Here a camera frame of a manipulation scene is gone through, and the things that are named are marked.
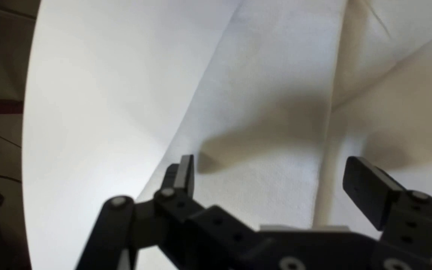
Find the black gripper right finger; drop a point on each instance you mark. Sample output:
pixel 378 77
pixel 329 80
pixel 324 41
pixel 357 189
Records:
pixel 375 195

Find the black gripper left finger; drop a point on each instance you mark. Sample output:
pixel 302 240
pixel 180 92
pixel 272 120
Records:
pixel 180 200

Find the white towel with red stripes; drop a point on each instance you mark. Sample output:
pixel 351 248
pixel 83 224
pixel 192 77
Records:
pixel 285 125

